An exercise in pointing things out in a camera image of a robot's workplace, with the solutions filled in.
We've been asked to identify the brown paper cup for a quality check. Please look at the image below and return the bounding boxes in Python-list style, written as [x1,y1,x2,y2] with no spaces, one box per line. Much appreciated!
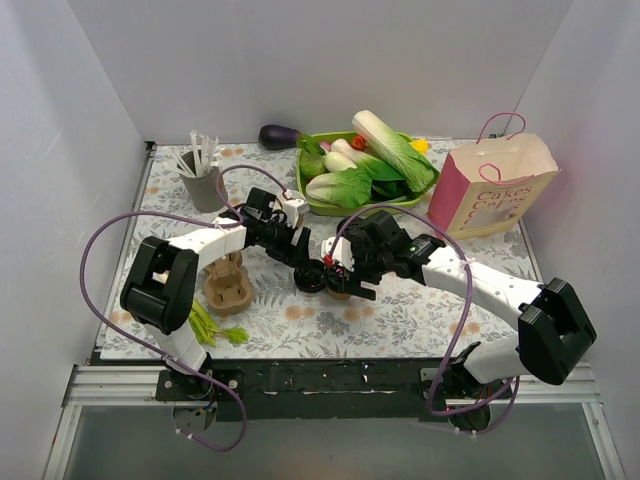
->
[327,283,351,300]
[282,198,309,228]

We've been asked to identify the pink paper cake bag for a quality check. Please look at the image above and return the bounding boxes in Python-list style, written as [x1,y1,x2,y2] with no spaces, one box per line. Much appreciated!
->
[427,130,559,240]

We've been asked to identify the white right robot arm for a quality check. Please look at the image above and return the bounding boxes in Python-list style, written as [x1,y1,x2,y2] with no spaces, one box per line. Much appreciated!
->
[323,211,597,398]

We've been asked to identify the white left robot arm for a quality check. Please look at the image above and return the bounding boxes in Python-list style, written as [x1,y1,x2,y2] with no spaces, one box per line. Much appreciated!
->
[120,187,310,400]

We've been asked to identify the stack of black lids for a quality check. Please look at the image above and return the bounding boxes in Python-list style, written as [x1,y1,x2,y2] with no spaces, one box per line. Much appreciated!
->
[293,264,326,294]

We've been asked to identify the brown cardboard cup carrier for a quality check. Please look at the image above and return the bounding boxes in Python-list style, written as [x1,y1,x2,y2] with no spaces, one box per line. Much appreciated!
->
[204,252,254,316]

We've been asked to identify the bok choy front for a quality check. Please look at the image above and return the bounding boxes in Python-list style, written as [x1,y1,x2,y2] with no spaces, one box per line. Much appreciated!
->
[305,168,372,208]

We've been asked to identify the bok choy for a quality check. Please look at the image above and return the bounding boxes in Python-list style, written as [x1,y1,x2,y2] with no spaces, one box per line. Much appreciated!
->
[305,168,372,208]
[330,139,404,182]

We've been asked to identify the floral table mat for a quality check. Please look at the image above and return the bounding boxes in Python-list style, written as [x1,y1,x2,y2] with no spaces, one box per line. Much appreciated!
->
[99,143,539,361]

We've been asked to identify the grey straw holder cup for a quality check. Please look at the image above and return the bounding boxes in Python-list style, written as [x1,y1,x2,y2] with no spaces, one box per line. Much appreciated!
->
[180,161,228,213]

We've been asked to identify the bok choy middle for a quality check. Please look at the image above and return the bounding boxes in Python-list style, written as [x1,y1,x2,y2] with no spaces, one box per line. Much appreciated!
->
[330,139,404,182]

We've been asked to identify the napa cabbage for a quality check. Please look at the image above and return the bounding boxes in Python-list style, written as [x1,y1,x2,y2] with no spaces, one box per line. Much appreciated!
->
[352,110,439,193]

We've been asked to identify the green plastic vegetable tray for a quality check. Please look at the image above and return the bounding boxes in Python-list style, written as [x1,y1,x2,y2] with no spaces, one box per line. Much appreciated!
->
[296,132,439,216]

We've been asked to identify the purple eggplant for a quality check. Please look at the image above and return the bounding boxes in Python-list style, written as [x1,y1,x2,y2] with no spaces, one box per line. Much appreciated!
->
[258,124,301,150]

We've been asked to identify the red pepper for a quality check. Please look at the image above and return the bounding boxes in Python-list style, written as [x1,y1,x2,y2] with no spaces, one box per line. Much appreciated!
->
[351,135,367,151]

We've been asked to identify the green celery stalks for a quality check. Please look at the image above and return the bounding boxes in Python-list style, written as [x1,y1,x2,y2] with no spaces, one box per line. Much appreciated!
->
[189,300,250,346]

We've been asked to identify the yellow vegetable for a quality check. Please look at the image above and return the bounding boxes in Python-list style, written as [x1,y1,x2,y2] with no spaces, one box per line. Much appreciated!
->
[410,139,429,155]

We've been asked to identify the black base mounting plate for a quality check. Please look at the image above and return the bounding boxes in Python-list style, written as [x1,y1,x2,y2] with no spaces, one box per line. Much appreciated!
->
[154,357,514,424]

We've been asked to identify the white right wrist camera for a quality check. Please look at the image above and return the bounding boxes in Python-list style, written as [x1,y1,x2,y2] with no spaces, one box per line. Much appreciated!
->
[321,237,355,272]

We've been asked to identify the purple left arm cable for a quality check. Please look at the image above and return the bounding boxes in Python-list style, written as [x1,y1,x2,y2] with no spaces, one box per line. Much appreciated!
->
[79,164,296,454]

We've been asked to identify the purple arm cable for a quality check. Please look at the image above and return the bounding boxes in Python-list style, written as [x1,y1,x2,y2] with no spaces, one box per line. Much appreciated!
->
[79,164,296,454]
[333,204,521,436]

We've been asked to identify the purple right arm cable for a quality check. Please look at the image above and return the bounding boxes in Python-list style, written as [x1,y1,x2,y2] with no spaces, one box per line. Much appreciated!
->
[333,204,521,436]

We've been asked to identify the aluminium frame rail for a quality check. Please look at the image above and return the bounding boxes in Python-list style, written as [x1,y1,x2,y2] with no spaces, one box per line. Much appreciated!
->
[63,363,601,406]

